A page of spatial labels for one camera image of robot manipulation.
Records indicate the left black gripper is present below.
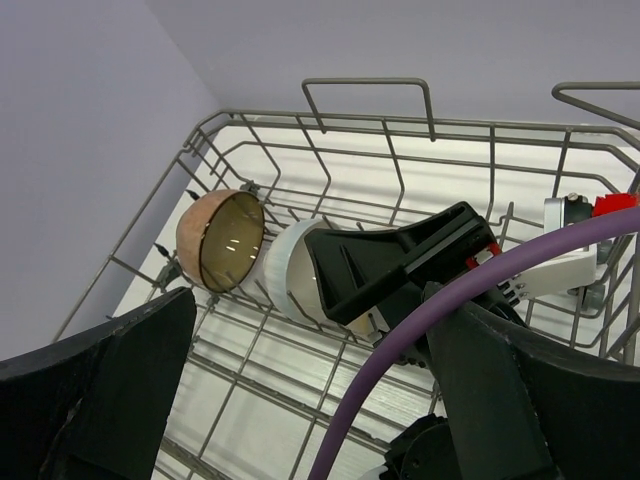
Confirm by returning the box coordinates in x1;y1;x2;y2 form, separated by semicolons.
384;287;526;479

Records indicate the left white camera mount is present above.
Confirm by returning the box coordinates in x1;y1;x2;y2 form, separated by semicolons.
499;192;640;304

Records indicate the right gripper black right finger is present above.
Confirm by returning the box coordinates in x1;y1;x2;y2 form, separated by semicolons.
427;303;639;479

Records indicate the grey wire dish rack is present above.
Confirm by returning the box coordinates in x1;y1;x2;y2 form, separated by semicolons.
58;79;639;479

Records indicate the brown wooden bowl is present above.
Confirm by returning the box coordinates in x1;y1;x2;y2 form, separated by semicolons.
176;189;265;293

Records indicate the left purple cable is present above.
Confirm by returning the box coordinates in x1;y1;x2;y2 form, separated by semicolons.
303;205;640;480

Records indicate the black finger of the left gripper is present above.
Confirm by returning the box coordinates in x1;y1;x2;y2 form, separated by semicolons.
304;201;498;323

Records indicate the white round bowl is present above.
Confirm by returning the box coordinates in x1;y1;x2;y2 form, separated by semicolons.
347;307;389;345
263;217;340;326

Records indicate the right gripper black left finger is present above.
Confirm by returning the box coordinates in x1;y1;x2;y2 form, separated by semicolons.
1;287;197;479

